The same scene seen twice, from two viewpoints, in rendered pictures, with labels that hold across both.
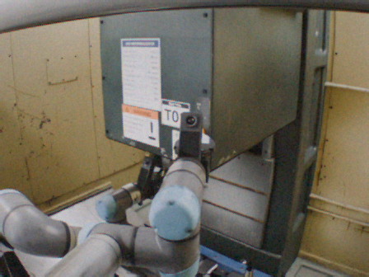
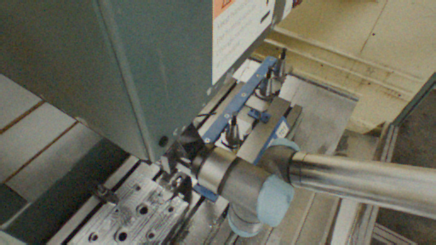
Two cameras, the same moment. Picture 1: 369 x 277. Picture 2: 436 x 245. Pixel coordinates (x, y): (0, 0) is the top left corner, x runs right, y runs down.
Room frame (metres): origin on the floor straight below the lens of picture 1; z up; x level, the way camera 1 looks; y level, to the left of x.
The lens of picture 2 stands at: (0.98, 0.43, 1.87)
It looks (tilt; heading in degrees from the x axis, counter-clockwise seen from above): 52 degrees down; 262
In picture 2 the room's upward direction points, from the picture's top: 2 degrees clockwise
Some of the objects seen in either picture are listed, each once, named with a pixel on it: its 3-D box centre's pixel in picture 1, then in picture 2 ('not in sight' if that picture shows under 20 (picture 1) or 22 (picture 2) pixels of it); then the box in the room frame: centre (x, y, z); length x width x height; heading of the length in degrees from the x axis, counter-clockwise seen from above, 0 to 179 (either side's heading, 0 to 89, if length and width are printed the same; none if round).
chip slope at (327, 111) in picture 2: not in sight; (247, 122); (0.70, -0.44, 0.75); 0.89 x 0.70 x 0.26; 141
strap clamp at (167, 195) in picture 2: not in sight; (176, 186); (1.06, 0.00, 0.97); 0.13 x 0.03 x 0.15; 51
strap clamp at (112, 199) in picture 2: not in sight; (104, 194); (1.30, 0.00, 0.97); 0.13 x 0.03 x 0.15; 141
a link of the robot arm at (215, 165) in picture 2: (131, 194); (217, 167); (0.94, 0.20, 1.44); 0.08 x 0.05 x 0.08; 51
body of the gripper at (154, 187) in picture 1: (147, 187); (180, 149); (1.01, 0.15, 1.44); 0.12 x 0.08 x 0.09; 141
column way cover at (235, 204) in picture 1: (227, 194); (49, 116); (1.46, -0.21, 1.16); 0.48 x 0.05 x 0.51; 51
